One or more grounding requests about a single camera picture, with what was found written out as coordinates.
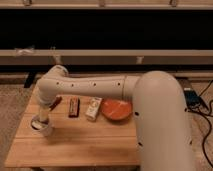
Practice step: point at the orange ceramic bowl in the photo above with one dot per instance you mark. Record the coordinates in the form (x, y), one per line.
(116, 110)

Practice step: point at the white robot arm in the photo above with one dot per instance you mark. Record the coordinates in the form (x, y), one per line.
(159, 108)

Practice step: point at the white small carton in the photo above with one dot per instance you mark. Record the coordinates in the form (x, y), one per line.
(93, 108)

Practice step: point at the brown chocolate bar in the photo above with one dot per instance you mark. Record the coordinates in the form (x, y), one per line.
(74, 107)

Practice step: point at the wooden table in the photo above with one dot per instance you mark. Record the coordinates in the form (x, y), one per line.
(74, 142)

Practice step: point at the white mug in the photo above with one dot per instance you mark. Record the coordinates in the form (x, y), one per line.
(45, 129)

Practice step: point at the blue power box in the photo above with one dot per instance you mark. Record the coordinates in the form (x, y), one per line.
(192, 99)

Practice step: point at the grey shelf rail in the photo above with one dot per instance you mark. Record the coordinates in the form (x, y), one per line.
(42, 57)

